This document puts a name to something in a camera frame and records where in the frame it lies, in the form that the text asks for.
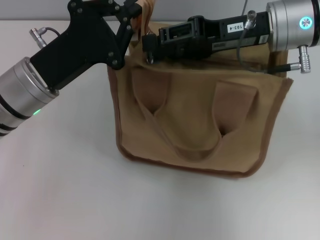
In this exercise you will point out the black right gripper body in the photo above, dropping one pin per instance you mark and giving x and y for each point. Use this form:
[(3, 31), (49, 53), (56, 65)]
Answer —
[(200, 37)]

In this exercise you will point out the khaki canvas food bag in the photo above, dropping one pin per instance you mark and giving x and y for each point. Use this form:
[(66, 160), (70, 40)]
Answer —
[(195, 112)]

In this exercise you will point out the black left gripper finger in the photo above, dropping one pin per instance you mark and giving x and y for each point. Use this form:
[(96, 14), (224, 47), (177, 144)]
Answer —
[(126, 35), (130, 10)]

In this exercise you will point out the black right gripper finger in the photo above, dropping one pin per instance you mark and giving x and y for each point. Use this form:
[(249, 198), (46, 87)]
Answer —
[(157, 57), (151, 42)]

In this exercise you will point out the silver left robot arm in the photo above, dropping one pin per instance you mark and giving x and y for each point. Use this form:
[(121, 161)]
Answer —
[(22, 95)]

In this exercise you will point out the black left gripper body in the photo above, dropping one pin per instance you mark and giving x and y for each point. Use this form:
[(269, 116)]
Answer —
[(82, 45)]

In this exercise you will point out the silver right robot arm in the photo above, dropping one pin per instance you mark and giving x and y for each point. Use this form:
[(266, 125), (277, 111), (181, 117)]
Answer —
[(292, 22)]

